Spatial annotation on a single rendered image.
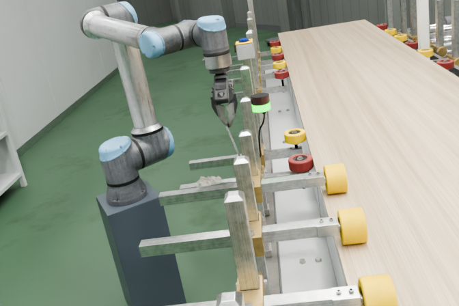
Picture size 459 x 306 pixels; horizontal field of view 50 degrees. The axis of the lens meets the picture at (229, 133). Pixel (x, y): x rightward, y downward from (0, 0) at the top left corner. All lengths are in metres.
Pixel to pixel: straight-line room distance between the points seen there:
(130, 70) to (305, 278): 1.18
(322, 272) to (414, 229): 0.43
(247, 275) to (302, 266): 0.68
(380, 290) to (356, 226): 0.24
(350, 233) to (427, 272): 0.17
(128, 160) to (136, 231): 0.32
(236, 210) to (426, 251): 0.47
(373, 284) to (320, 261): 0.69
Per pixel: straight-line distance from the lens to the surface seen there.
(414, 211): 1.31
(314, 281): 1.55
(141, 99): 2.24
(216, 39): 1.63
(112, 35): 1.92
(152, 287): 2.45
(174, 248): 1.19
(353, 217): 1.14
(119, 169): 2.22
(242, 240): 0.91
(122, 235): 2.28
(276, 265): 1.49
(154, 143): 2.27
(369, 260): 1.13
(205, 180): 1.66
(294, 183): 1.37
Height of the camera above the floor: 1.55
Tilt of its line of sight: 19 degrees down
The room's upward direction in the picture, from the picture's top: 10 degrees counter-clockwise
